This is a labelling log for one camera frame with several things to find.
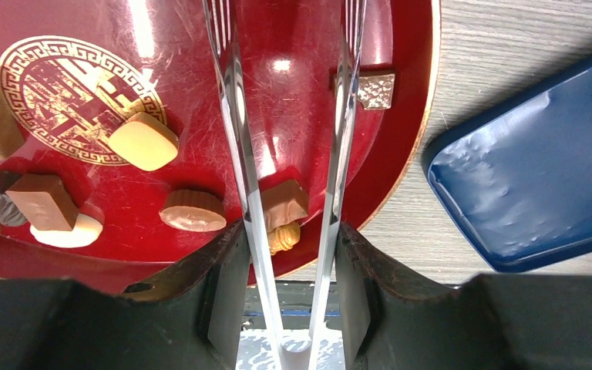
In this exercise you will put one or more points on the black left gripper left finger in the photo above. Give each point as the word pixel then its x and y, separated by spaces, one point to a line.
pixel 186 316

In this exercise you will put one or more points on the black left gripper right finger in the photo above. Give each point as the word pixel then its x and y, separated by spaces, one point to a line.
pixel 395 318

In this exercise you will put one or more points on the white oval chocolate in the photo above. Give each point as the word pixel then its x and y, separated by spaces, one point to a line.
pixel 85 232

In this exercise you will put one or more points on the tan round chocolate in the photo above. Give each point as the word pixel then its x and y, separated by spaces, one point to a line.
pixel 144 142

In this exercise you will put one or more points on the silver wrapped chocolate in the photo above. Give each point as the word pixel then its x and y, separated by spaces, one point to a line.
pixel 375 89

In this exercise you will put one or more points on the blue tin lid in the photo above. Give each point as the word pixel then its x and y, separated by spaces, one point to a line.
pixel 516 179

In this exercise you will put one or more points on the red round tray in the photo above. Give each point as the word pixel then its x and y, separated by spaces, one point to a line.
pixel 81 69

